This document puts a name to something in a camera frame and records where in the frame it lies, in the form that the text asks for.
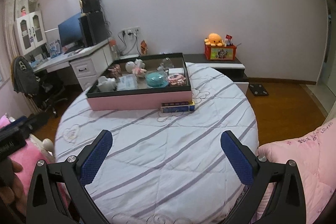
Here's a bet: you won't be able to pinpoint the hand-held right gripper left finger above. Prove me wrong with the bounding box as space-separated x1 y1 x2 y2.
26 130 113 224

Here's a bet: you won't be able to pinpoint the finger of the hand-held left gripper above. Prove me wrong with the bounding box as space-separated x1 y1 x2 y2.
9 115 29 127
25 116 49 139

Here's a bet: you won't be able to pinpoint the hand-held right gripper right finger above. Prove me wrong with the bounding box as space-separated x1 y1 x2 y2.
220 130 307 224

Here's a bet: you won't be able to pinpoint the pink storage box black interior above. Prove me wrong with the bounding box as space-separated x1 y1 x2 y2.
86 52 193 111

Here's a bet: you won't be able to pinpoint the white bunny figurine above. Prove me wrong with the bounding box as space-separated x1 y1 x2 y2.
97 76 117 92

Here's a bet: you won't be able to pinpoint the pink building block figure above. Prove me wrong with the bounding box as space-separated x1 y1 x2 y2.
167 74 185 86

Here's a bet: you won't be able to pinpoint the person's left hand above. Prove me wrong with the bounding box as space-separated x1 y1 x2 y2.
0 158 25 205

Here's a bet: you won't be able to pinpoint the white bed headboard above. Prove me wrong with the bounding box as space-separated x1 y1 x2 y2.
29 135 55 159

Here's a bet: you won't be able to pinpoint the pink pillow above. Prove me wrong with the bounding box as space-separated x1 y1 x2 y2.
9 139 70 214

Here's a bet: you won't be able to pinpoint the black office chair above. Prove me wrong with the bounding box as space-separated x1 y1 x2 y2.
26 74 67 118

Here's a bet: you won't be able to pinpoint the grey jacket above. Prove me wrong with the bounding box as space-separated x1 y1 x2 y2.
12 56 40 94

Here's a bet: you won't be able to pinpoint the pink quilt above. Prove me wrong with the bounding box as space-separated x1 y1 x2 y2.
252 118 336 224

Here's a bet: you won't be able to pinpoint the black bathroom scale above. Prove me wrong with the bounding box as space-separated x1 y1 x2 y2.
249 83 269 97

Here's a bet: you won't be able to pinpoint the white desk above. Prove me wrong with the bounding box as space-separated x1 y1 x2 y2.
33 39 116 90

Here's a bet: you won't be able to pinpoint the blue yellow long box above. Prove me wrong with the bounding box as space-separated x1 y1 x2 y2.
161 100 195 113

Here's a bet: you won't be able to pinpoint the blue white boxes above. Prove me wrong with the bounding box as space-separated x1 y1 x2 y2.
49 40 62 56

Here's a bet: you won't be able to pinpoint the blue clear packet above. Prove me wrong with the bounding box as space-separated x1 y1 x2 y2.
117 74 138 90

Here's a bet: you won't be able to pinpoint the beige curtain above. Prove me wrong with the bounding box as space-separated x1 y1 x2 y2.
4 0 29 62

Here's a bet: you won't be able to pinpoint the white hutch cabinet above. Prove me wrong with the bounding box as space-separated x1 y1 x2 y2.
14 10 48 56

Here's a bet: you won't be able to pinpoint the copper crumpled ornament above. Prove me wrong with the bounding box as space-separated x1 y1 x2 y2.
109 64 122 79

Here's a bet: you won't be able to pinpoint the black white TV cabinet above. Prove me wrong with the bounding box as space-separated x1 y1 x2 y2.
184 53 249 95

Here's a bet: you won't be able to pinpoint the pink white small toy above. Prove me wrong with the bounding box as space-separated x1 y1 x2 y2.
133 68 147 79

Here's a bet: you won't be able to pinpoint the teal round box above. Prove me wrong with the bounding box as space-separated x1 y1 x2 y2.
145 71 168 88

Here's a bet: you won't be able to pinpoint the white round figurine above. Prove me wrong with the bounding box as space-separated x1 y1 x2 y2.
125 59 146 73

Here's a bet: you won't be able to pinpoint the black computer monitor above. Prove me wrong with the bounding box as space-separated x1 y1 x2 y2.
58 13 84 50

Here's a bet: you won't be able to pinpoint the red toy box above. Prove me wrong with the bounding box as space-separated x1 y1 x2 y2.
204 42 238 61

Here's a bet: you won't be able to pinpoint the black computer tower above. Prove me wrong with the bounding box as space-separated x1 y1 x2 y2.
78 11 109 47

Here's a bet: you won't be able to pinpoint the clear glass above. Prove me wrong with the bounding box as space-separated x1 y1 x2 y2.
159 57 175 73

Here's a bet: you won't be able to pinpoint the orange octopus plush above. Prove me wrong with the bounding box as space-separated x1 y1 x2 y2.
205 33 224 46

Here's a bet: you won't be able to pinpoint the black speaker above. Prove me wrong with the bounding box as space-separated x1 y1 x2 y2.
80 0 101 14

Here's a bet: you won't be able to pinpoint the white door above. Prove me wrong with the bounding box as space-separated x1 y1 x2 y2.
316 0 336 98

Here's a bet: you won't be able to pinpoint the white wall socket strip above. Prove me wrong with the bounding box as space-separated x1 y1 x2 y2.
121 26 140 35

